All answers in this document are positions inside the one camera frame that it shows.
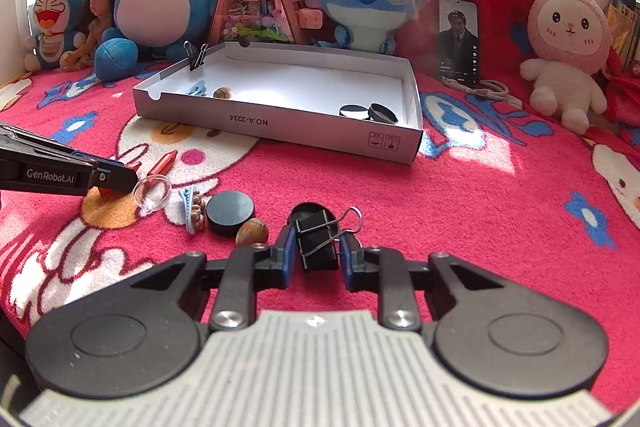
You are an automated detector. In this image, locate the large black binder clip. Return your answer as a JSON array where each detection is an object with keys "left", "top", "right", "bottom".
[{"left": 291, "top": 206, "right": 363, "bottom": 273}]

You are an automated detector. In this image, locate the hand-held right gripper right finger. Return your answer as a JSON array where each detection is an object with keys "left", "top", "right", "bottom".
[{"left": 340, "top": 237, "right": 518, "bottom": 330}]

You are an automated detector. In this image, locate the pink cartoon printed blanket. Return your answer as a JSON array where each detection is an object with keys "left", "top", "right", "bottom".
[{"left": 0, "top": 57, "right": 640, "bottom": 338}]

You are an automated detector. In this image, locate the red cloth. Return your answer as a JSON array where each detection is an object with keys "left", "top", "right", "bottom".
[{"left": 602, "top": 57, "right": 640, "bottom": 128}]

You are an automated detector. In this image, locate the white charging cable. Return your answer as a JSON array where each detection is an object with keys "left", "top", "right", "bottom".
[{"left": 442, "top": 77, "right": 523, "bottom": 110}]

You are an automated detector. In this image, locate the brown haired doll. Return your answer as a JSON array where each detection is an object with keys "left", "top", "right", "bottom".
[{"left": 60, "top": 0, "right": 121, "bottom": 72}]

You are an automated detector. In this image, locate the white cardboard box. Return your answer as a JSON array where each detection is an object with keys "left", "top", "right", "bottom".
[{"left": 132, "top": 41, "right": 424, "bottom": 165}]

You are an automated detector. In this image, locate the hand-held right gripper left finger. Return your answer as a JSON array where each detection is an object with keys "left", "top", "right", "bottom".
[{"left": 125, "top": 224, "right": 297, "bottom": 333}]

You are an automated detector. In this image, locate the blue round mouse plush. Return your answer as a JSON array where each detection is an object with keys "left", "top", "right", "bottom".
[{"left": 94, "top": 0, "right": 230, "bottom": 82}]

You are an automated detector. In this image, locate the black smartphone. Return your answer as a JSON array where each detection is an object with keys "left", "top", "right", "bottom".
[{"left": 438, "top": 0, "right": 482, "bottom": 86}]

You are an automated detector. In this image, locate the pink bunny plush toy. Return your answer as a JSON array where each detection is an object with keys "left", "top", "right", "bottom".
[{"left": 520, "top": 0, "right": 613, "bottom": 135}]

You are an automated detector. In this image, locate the small black binder clip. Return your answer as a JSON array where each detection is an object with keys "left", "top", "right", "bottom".
[{"left": 183, "top": 41, "right": 208, "bottom": 72}]

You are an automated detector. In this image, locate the clear plastic dish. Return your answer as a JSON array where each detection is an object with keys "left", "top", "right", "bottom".
[{"left": 132, "top": 174, "right": 173, "bottom": 215}]

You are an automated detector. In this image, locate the blue beaded hair clip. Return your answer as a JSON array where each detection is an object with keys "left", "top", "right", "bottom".
[{"left": 177, "top": 187, "right": 207, "bottom": 236}]

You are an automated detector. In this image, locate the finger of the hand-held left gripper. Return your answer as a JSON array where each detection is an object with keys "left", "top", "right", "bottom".
[
  {"left": 90, "top": 161, "right": 138, "bottom": 194},
  {"left": 0, "top": 124, "right": 127, "bottom": 168}
]

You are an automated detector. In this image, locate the blue cat plush toy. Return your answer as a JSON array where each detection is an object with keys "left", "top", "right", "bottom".
[{"left": 24, "top": 0, "right": 88, "bottom": 72}]

